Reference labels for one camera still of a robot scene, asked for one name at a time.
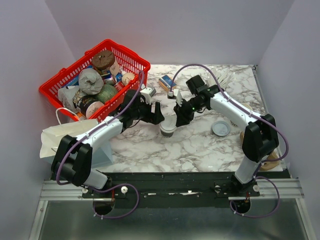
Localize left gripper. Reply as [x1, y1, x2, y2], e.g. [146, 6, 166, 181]
[132, 97, 165, 125]

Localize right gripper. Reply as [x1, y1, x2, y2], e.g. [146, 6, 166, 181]
[173, 97, 205, 128]

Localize white coffee cup lid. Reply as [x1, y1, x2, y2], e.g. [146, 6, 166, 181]
[159, 115, 177, 128]

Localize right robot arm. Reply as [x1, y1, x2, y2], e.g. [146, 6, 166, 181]
[168, 75, 279, 196]

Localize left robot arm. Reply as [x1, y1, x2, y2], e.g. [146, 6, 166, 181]
[51, 87, 165, 198]

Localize small blue orange box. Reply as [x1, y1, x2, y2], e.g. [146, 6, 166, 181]
[158, 74, 176, 92]

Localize green melon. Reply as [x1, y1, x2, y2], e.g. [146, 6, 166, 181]
[94, 84, 118, 104]

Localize white paper bag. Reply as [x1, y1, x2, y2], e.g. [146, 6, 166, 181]
[39, 119, 114, 168]

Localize black labelled tub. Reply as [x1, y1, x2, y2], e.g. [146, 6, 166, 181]
[77, 95, 104, 119]

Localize red plastic shopping basket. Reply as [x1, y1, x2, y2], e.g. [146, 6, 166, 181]
[38, 39, 151, 122]

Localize grey crumpled paper bag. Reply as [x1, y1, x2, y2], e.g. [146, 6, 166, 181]
[78, 68, 104, 95]

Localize brown round lid container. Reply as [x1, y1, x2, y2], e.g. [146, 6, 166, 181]
[91, 50, 116, 71]

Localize white printed plastic bag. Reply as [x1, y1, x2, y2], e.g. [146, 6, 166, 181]
[57, 85, 87, 113]

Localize brown cardboard cup carrier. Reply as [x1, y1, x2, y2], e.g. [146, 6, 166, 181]
[239, 131, 280, 172]

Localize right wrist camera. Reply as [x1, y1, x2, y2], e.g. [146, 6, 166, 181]
[167, 89, 184, 107]

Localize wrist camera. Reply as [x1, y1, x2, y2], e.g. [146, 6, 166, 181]
[140, 87, 157, 105]
[167, 89, 184, 107]

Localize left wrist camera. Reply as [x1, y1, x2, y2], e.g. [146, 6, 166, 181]
[140, 87, 157, 105]

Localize black mounting rail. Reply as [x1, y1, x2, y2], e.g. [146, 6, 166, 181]
[82, 170, 296, 211]

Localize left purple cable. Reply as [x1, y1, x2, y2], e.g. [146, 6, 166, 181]
[55, 70, 146, 220]

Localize purple cable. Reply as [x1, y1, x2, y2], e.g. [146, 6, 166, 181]
[169, 63, 290, 219]
[55, 70, 146, 220]

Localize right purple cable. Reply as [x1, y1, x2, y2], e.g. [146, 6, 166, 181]
[169, 63, 290, 219]

